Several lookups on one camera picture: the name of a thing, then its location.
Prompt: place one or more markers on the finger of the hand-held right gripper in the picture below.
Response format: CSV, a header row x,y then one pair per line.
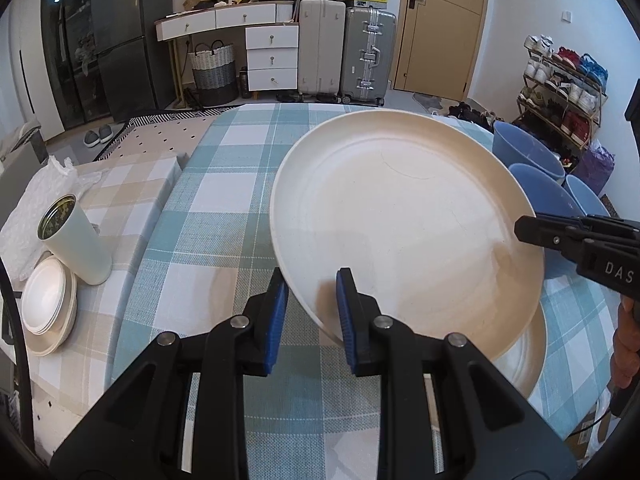
x,y
575,220
542,235

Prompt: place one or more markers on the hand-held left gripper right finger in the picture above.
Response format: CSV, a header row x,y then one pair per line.
x,y
346,312

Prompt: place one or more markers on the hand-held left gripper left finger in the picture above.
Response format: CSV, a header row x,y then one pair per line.
x,y
276,312

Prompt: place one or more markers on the small blue bowl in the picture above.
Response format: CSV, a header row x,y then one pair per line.
x,y
587,200

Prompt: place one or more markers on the large blue bowl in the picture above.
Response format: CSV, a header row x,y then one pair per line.
x,y
547,192
525,147

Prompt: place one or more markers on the large cream plate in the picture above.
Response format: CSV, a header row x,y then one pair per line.
x,y
525,360
400,220

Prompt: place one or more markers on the stack of small cream plates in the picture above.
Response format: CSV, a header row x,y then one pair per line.
x,y
47,305

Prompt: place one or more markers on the person's right hand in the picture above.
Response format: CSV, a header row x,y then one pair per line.
x,y
627,345

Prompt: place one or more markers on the purple bag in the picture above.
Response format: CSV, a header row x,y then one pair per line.
x,y
597,167

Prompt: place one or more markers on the teal checked tablecloth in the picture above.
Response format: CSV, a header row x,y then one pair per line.
x,y
225,200

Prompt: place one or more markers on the metal shoe rack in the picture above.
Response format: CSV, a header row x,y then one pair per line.
x,y
565,95

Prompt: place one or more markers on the group of loose sneakers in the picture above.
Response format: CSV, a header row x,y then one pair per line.
x,y
470,114

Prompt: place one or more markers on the printed cardboard box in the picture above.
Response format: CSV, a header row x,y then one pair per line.
x,y
590,432

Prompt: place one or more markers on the grey door mat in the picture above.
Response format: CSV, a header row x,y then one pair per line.
x,y
429,102

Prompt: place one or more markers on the beige checked cloth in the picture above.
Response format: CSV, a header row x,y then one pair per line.
x,y
125,195

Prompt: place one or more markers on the white tea tumbler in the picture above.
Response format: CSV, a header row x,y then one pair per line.
x,y
80,245

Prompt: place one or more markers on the black and white patterned rug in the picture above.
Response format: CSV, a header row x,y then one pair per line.
x,y
160,132

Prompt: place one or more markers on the dark bottle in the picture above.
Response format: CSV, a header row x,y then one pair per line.
x,y
243,84

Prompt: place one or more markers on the wooden door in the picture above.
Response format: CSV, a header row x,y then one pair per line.
x,y
440,25

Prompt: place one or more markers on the woven laundry basket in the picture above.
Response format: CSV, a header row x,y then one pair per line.
x,y
214,72

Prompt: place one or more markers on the silver suitcase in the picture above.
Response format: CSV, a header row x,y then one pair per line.
x,y
367,55

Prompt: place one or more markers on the pair of grey slippers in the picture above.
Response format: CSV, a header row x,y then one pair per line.
x,y
97,136

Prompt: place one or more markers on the white vanity desk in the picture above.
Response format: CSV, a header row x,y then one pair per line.
x,y
270,55

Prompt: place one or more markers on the beige suitcase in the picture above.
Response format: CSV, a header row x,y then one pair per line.
x,y
321,50

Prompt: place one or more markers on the dark grey refrigerator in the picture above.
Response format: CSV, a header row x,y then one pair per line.
x,y
130,45

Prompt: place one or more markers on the dark glass cabinet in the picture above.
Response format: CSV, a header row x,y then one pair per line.
x,y
70,45

